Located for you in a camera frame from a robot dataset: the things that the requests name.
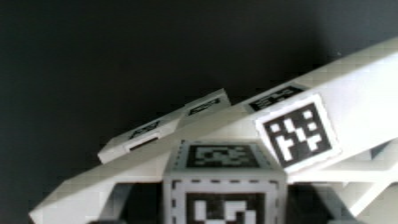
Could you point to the white chair leg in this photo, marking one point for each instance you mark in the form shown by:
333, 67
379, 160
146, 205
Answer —
164, 125

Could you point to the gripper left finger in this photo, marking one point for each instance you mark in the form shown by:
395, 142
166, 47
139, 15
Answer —
112, 214

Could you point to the white chair back frame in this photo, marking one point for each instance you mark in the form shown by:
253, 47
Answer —
322, 121

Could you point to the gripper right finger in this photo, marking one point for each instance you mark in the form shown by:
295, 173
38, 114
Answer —
342, 216

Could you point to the white tagged cube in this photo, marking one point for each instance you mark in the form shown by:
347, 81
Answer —
224, 185

